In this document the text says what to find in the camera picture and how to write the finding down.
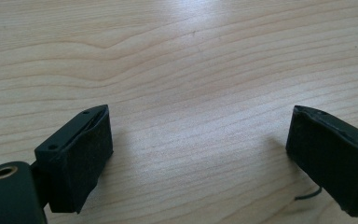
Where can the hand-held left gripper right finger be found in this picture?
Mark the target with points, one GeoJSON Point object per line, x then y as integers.
{"type": "Point", "coordinates": [332, 161]}

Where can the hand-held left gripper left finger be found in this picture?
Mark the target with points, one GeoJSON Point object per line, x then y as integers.
{"type": "Point", "coordinates": [74, 155]}

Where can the thin dark thread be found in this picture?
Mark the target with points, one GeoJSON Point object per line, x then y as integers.
{"type": "Point", "coordinates": [310, 196]}

